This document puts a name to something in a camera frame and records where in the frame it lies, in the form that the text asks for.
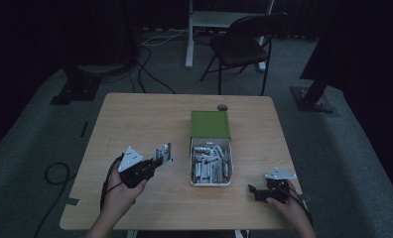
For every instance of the person's right hand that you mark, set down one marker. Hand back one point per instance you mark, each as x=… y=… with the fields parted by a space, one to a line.
x=290 y=210

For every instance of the single silver foil packet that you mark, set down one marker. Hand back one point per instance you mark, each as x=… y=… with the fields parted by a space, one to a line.
x=164 y=152

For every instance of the white desk frame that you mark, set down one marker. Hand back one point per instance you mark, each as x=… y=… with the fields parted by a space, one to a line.
x=190 y=39

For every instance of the grey round floor base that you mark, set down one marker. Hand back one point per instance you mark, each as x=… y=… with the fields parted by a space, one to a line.
x=102 y=68

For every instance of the grey tape strip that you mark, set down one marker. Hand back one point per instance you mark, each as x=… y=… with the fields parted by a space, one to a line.
x=72 y=201

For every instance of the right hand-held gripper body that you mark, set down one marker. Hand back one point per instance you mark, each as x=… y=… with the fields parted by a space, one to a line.
x=279 y=188

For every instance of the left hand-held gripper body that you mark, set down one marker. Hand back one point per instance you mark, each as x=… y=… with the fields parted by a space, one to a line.
x=135 y=170

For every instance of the black folding chair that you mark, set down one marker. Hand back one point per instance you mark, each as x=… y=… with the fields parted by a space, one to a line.
x=240 y=49

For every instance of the black stand with flat base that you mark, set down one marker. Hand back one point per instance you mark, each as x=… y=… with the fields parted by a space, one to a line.
x=77 y=89

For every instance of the small grey round object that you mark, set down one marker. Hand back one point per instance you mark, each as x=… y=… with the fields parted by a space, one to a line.
x=222 y=107

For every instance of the pile of silver packets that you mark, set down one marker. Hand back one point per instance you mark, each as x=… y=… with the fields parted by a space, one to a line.
x=209 y=163

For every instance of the person's left hand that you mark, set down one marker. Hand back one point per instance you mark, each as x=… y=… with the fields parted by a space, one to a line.
x=121 y=198

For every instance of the black slanted stand with base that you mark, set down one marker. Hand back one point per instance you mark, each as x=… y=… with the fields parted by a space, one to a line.
x=312 y=99

